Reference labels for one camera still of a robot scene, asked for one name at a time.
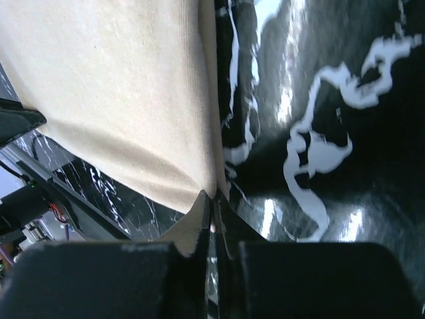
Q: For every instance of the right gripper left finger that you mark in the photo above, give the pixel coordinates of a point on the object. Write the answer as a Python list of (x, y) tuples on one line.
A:
[(164, 278)]

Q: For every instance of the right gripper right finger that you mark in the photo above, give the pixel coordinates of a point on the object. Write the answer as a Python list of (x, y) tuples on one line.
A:
[(262, 279)]

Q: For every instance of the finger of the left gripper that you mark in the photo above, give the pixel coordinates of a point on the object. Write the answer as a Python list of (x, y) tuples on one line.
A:
[(16, 121)]

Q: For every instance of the beige t-shirt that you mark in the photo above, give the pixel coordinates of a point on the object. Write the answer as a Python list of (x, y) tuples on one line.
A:
[(128, 86)]

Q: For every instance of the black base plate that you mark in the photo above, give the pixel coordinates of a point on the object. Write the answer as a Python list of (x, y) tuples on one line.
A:
[(89, 221)]

